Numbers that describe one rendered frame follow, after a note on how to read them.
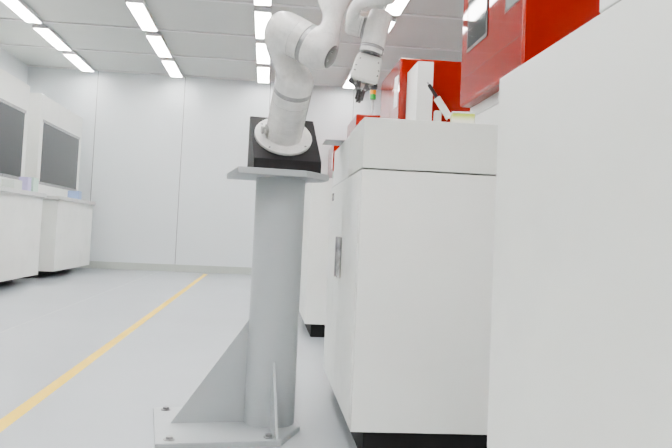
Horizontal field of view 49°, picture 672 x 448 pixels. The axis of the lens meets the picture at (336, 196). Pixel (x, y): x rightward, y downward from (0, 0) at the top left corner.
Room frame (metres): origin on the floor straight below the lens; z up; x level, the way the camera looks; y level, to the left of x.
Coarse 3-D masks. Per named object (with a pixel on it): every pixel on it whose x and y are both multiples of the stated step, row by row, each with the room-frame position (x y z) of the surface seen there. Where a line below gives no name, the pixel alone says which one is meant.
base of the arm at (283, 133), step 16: (272, 96) 2.30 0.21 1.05; (272, 112) 2.32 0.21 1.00; (288, 112) 2.28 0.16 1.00; (304, 112) 2.31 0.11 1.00; (256, 128) 2.41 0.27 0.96; (272, 128) 2.35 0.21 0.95; (288, 128) 2.33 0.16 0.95; (304, 128) 2.47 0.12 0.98; (272, 144) 2.37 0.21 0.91; (288, 144) 2.37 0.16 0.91; (304, 144) 2.41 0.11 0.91
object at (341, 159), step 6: (348, 138) 2.49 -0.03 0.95; (342, 144) 2.68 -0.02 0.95; (348, 144) 2.48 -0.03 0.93; (336, 150) 2.91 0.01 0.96; (342, 150) 2.67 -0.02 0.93; (348, 150) 2.47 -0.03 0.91; (336, 156) 2.90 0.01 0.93; (342, 156) 2.66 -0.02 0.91; (348, 156) 2.46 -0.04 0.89; (336, 162) 2.89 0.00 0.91; (342, 162) 2.65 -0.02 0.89; (348, 162) 2.46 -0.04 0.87; (336, 168) 2.88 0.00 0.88; (342, 168) 2.64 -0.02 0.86; (348, 168) 2.45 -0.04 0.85; (336, 174) 2.87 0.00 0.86; (342, 174) 2.63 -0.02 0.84; (336, 180) 2.85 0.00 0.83
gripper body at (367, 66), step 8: (360, 56) 2.58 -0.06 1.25; (368, 56) 2.58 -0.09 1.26; (376, 56) 2.58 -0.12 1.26; (360, 64) 2.57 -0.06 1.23; (368, 64) 2.58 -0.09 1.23; (376, 64) 2.58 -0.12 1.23; (352, 72) 2.58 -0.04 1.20; (360, 72) 2.58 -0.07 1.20; (368, 72) 2.58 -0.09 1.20; (376, 72) 2.58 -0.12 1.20; (360, 80) 2.58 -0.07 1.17; (368, 80) 2.58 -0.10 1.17; (376, 80) 2.58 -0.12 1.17
